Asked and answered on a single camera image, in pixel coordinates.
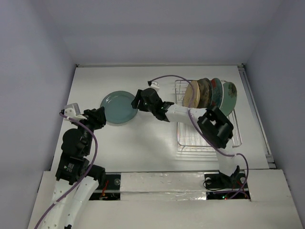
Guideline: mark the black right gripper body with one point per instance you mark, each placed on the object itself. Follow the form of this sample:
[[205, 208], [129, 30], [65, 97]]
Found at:
[[142, 99]]

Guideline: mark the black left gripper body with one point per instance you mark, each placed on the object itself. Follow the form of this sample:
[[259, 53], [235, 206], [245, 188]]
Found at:
[[93, 121]]

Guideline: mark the plain teal plate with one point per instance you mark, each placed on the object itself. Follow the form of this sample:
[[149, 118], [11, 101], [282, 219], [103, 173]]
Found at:
[[118, 107]]

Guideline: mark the beige bird plate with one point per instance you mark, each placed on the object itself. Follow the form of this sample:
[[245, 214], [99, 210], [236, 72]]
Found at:
[[192, 95]]

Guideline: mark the dark brown patterned plate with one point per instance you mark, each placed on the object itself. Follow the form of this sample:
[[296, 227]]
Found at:
[[204, 93]]

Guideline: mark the red and teal plate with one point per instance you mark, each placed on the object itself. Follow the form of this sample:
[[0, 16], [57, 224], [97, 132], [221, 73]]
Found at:
[[217, 92]]

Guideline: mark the light green floral plate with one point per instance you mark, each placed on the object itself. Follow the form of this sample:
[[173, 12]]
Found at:
[[229, 98]]

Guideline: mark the blue white floral plate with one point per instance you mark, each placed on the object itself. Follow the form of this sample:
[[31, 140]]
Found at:
[[210, 93]]

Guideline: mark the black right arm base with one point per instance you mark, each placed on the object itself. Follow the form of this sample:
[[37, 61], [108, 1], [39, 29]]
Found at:
[[218, 181]]

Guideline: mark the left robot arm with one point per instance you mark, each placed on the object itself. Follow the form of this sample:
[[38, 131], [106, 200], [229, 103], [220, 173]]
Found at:
[[76, 177]]

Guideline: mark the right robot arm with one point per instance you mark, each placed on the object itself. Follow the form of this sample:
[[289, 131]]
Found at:
[[210, 123]]

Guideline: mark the silver foil covered bar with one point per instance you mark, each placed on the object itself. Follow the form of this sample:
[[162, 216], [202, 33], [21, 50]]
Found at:
[[162, 186]]

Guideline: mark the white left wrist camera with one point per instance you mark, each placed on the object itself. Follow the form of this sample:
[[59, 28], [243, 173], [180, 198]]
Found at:
[[72, 111]]

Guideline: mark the metal wire dish rack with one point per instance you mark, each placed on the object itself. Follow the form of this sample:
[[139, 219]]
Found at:
[[187, 134]]

